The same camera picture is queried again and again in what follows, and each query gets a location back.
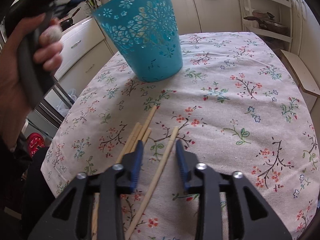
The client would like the wooden chopstick short middle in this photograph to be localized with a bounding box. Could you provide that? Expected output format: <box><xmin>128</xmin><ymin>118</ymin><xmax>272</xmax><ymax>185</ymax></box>
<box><xmin>142</xmin><ymin>128</ymin><xmax>151</xmax><ymax>145</ymax></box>

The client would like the white shelf unit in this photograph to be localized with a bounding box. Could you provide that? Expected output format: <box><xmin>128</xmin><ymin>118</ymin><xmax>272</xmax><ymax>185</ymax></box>
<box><xmin>239</xmin><ymin>0</ymin><xmax>293</xmax><ymax>50</ymax></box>

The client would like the long wooden chopstick left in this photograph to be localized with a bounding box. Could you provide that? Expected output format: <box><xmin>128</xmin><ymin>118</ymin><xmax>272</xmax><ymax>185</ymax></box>
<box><xmin>91</xmin><ymin>106</ymin><xmax>157</xmax><ymax>239</ymax></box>

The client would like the floral tablecloth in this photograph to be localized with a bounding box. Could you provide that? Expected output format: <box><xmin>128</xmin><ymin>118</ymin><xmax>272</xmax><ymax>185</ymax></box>
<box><xmin>41</xmin><ymin>33</ymin><xmax>319</xmax><ymax>239</ymax></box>

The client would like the pan on shelf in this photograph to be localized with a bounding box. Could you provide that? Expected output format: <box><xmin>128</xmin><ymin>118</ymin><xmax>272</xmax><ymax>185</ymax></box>
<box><xmin>243</xmin><ymin>11</ymin><xmax>289</xmax><ymax>35</ymax></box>

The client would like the teal perforated plastic basket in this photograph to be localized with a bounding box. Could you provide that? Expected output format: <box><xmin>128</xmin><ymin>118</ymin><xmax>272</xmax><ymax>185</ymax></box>
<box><xmin>93</xmin><ymin>0</ymin><xmax>183</xmax><ymax>82</ymax></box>

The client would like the person's left hand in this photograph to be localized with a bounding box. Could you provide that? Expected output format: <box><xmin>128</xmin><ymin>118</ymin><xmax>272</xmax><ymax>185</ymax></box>
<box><xmin>1</xmin><ymin>14</ymin><xmax>63</xmax><ymax>149</ymax></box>

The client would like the black frying pan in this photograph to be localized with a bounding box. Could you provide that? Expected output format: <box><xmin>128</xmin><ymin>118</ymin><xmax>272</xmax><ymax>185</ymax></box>
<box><xmin>60</xmin><ymin>7</ymin><xmax>81</xmax><ymax>31</ymax></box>

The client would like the red plate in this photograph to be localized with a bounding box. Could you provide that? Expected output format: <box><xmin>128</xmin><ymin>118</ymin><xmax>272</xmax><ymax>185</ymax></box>
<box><xmin>27</xmin><ymin>133</ymin><xmax>45</xmax><ymax>157</ymax></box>

